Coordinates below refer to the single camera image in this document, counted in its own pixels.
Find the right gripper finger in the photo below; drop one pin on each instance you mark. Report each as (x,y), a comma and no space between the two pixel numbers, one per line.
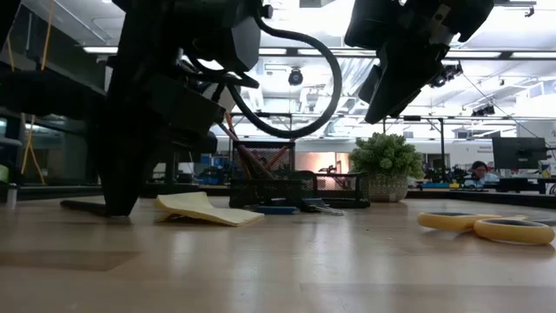
(399,87)
(370,82)

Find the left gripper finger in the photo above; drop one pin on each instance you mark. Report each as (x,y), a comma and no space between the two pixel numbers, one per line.
(115,165)
(137,165)

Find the black pen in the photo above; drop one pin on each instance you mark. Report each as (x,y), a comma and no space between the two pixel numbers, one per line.
(82,206)

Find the orange wooden pencil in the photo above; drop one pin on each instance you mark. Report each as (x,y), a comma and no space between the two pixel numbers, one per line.
(278,156)
(230,126)
(226,131)

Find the yellow sticky note pad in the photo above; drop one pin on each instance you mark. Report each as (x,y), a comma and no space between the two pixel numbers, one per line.
(204,208)

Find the black binder clip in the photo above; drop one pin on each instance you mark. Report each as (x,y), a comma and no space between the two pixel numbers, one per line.
(313,204)

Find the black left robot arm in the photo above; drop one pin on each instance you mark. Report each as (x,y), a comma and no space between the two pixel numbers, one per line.
(143,26)

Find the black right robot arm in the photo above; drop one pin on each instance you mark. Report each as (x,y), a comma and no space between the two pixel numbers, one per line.
(473,17)

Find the black mesh desk organizer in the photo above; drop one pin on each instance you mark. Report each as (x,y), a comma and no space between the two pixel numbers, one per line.
(265,191)

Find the black ceiling spotlight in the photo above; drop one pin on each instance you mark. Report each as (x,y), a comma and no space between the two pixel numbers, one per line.
(483,111)
(443,76)

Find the green artificial potted plant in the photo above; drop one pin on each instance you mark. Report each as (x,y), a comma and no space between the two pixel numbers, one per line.
(384,161)

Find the person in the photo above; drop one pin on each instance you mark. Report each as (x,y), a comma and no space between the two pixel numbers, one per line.
(480,167)

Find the black computer monitor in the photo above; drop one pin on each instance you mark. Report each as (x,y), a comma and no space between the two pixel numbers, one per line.
(519,152)

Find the blue eraser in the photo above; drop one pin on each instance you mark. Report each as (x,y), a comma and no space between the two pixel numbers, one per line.
(276,210)

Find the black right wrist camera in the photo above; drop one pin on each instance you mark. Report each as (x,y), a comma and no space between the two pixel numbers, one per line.
(367,24)

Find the black ceiling dome camera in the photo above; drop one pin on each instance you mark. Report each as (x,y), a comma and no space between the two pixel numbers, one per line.
(295,77)

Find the small grey metal post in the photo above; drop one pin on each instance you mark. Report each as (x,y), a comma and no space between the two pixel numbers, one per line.
(11,195)

